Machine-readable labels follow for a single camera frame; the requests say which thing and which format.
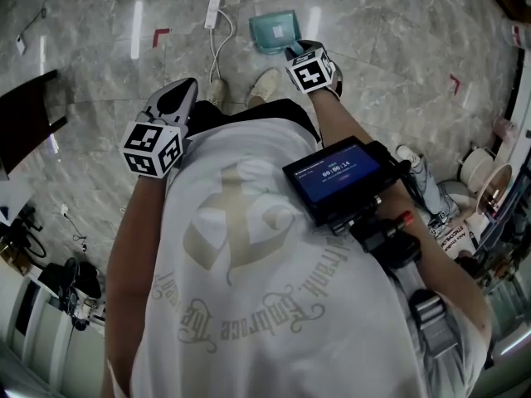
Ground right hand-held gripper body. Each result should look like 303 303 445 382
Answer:
284 39 343 100

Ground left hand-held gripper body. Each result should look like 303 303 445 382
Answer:
119 76 200 179

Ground teal plastic dustpan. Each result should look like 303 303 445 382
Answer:
248 9 305 60

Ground person's left forearm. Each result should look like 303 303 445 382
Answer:
105 172 178 389

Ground person's right forearm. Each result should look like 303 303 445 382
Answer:
309 89 432 240

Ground person's left beige shoe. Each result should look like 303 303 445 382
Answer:
205 77 227 109

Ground person's beige shoe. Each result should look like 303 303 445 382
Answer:
246 67 281 104
205 77 227 109

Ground person's right beige shoe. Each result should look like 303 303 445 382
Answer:
246 67 281 104

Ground black shorts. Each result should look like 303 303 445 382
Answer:
187 97 324 145

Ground red tape corner mark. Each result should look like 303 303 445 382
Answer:
151 27 172 49

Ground white power strip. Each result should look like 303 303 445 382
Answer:
204 0 222 31

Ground black chest-mounted monitor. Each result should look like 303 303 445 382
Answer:
281 135 393 228

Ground dark wooden table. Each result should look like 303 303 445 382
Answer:
0 69 70 182

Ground white printed t-shirt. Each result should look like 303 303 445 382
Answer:
103 118 497 398

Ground black bag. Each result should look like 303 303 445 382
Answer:
37 256 104 307

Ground pink container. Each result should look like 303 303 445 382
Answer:
491 115 519 143

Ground white bottle with red label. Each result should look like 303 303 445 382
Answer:
500 16 531 51

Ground round mirror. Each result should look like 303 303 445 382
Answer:
475 163 514 218

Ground white printed bag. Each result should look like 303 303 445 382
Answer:
437 216 483 261

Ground white power cable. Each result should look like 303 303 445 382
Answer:
208 9 236 83

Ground white charger with cable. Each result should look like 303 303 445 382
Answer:
52 202 89 253

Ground thin black cable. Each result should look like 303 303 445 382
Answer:
18 0 67 39

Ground black mount with red knob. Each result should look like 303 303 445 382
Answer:
330 209 423 269

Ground grey harness strap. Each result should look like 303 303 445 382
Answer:
387 261 468 362

